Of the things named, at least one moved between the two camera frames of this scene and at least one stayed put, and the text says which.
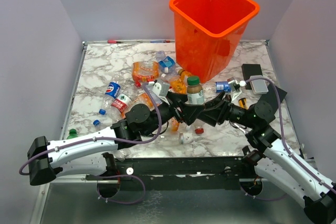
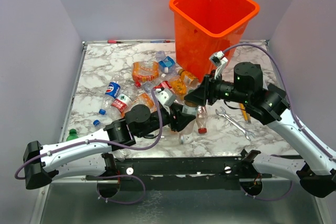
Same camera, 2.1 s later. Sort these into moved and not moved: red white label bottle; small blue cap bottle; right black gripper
Moved: right black gripper
Not moved: red white label bottle; small blue cap bottle
